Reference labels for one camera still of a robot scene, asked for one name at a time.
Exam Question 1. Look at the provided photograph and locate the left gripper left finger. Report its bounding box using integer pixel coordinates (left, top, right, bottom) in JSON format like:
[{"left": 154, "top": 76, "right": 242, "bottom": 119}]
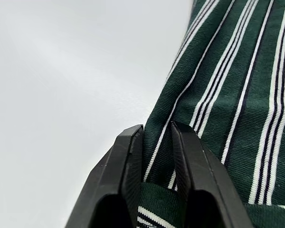
[{"left": 64, "top": 124, "right": 144, "bottom": 228}]

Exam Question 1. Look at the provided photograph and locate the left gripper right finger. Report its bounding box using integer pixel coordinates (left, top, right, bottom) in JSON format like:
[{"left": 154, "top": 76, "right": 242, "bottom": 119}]
[{"left": 170, "top": 121, "right": 254, "bottom": 228}]

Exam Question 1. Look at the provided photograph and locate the green striped T-shirt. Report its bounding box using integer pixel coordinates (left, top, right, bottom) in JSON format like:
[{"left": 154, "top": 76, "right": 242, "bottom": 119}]
[{"left": 136, "top": 0, "right": 285, "bottom": 228}]

